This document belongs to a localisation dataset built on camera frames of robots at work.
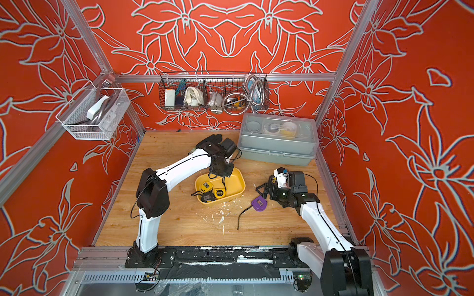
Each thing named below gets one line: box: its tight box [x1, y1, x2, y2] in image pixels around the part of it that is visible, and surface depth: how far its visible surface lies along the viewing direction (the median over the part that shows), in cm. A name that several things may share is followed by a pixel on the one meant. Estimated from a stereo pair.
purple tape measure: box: [237, 195, 268, 231], surface depth 87 cm
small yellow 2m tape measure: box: [214, 188, 226, 199], surface depth 91 cm
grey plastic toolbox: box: [237, 112, 320, 166], surface depth 97 cm
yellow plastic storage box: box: [195, 167, 247, 205], surface depth 92 cm
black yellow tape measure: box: [190, 190, 217, 203], surface depth 89 cm
